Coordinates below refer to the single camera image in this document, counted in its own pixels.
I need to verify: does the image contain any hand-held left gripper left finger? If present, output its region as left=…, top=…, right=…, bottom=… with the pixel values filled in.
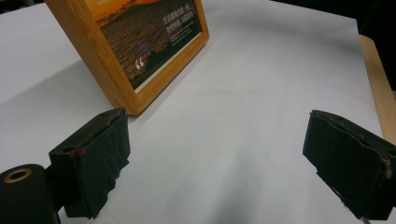
left=49, top=106, right=132, bottom=220

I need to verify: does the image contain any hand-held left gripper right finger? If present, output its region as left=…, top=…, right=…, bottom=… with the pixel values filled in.
left=302, top=109, right=396, bottom=221

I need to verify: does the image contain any wooden photo frame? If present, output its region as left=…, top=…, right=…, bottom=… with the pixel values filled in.
left=44, top=0, right=210, bottom=117

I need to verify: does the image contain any white paper sheet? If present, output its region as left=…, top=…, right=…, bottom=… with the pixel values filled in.
left=0, top=0, right=390, bottom=224

